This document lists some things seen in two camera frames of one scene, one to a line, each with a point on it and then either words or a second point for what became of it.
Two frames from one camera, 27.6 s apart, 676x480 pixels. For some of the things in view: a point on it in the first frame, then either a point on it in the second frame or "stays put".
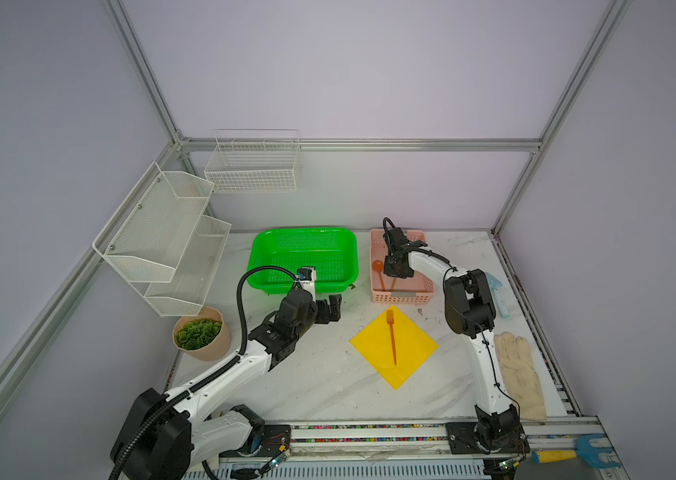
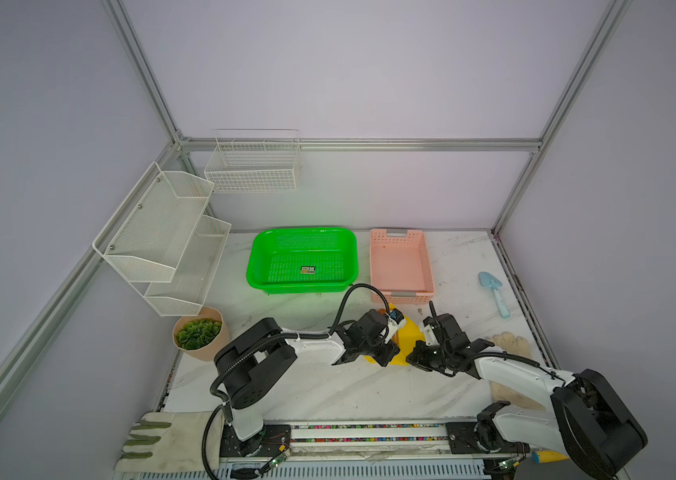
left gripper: x=325 y=317 -> x=388 y=353
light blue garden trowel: x=494 y=284 stays put
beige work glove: x=521 y=376 stays put
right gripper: x=388 y=271 -> x=418 y=358
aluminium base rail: x=396 y=451 stays put
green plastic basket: x=333 y=251 stays put
